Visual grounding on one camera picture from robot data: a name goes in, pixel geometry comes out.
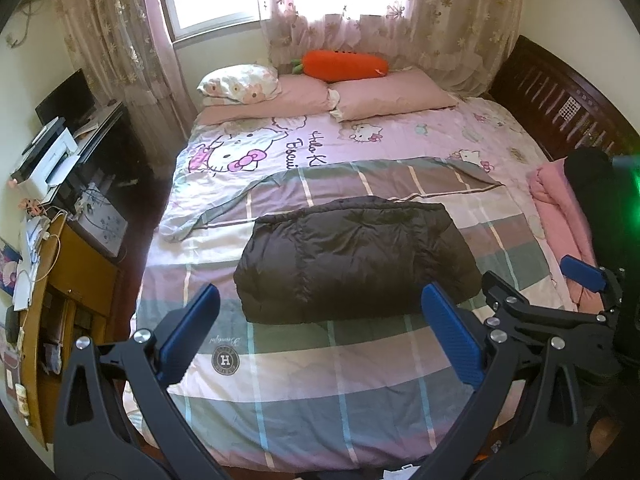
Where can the black monitor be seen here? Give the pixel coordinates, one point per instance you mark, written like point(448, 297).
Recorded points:
point(67, 100)

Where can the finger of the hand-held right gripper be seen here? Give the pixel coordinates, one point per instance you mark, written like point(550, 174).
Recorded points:
point(530, 310)
point(582, 272)

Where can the floral pillow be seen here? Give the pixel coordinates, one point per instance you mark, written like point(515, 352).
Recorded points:
point(235, 82)

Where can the pink pillow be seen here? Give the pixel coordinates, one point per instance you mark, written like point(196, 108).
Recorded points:
point(300, 95)
point(395, 92)

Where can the wooden desk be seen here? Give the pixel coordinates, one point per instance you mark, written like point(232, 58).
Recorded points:
point(80, 270)

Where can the dark wooden headboard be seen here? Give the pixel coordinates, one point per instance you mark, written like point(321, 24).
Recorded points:
point(540, 90)

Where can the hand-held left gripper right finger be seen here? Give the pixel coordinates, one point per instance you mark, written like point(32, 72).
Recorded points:
point(452, 335)

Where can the dark brown puffer jacket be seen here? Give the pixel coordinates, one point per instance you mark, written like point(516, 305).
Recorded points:
point(350, 260)

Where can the white papers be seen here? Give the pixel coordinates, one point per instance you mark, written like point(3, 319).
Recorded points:
point(30, 280)

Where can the white printer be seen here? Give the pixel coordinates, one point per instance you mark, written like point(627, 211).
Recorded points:
point(45, 157)

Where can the plaid blanket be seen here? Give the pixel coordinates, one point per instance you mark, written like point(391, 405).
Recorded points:
point(325, 385)

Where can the white floral panel box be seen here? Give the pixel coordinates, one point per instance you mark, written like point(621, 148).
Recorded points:
point(102, 225)

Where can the floral lace curtain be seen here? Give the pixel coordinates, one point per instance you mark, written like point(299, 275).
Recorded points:
point(450, 20)
point(115, 35)

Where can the black desk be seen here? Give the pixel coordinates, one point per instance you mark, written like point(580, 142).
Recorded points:
point(110, 150)

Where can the pink folded blanket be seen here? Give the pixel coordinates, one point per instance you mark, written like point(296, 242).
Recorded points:
point(550, 195)

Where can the pink cartoon bedsheet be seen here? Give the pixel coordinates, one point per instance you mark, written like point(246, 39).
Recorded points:
point(400, 135)

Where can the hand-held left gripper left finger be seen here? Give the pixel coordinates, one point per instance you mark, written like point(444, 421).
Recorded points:
point(190, 325)

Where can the orange carrot plush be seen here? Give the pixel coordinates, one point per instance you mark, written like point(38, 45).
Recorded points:
point(345, 65)

